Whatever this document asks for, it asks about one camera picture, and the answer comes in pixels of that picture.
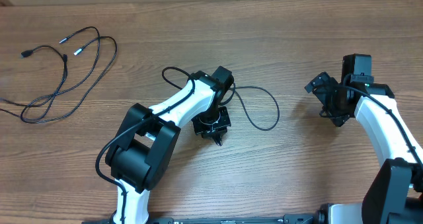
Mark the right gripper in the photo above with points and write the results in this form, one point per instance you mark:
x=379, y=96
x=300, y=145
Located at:
x=340, y=115

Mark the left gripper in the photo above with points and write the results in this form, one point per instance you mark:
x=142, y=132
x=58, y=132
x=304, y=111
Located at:
x=221, y=127

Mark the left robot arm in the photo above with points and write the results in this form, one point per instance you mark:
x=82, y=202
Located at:
x=140, y=152

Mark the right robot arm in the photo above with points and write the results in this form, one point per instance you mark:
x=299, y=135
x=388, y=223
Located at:
x=373, y=105

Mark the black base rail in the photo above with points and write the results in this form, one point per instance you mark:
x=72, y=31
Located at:
x=303, y=218

